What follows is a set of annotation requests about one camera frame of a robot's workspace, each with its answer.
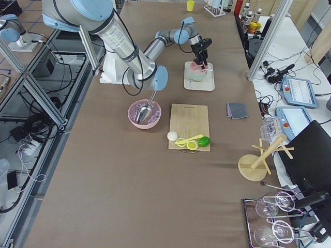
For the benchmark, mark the yellow plastic cup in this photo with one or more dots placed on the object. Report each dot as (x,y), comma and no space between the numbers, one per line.
(190,5)

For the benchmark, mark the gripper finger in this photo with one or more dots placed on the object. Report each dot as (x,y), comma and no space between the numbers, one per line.
(197,61)
(204,63)

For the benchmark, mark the black monitor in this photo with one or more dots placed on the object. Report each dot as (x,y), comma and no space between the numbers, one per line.
(310,167)

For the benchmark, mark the wine glass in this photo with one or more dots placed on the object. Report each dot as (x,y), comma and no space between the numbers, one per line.
(280,232)
(271,206)

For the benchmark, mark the blue teach pendant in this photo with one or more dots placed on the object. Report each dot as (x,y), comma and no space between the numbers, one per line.
(293,120)
(299,92)

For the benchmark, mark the upper lemon slice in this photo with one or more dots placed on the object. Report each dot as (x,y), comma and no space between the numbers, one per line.
(192,145)

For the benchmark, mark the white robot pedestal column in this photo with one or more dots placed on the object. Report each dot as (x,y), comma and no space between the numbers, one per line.
(113,69)

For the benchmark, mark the folded grey cloth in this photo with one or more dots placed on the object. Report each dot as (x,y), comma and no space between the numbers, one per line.
(237,110)

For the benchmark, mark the large pink bowl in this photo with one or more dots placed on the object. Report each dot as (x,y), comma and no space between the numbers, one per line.
(154,118)

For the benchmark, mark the bamboo cutting board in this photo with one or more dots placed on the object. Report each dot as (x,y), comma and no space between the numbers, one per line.
(189,120)

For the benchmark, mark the metal ice scoop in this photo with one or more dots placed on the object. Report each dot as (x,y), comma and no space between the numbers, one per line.
(145,111)

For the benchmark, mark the white ceramic spoon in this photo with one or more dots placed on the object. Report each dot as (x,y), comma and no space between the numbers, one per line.
(203,70)

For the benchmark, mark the yellow plastic knife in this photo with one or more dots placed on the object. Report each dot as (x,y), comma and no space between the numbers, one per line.
(191,138)

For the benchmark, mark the wooden mug tree stand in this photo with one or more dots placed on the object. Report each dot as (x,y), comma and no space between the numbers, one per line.
(255,168)

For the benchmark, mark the white steamed bun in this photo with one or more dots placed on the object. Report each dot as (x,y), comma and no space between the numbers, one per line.
(172,136)

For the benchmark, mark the white rabbit tray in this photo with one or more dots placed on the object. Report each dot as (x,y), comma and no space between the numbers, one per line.
(206,84)

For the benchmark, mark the black framed glass rack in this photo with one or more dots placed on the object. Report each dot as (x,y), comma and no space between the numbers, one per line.
(268,220)

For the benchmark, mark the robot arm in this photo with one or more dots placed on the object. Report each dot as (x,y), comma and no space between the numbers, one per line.
(98,18)

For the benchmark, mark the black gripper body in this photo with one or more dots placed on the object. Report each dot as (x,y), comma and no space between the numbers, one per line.
(198,49)

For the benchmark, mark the top green bowl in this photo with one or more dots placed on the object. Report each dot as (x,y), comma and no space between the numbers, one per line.
(198,76)

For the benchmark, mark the aluminium frame post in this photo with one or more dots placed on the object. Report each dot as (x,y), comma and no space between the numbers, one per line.
(275,25)

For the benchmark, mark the white wire cup rack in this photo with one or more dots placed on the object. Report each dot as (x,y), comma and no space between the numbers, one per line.
(217,8)

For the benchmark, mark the small pink bowl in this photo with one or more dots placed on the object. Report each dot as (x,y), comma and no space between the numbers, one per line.
(194,66)

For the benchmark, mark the green lime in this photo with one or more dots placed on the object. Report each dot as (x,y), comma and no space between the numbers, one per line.
(204,141)

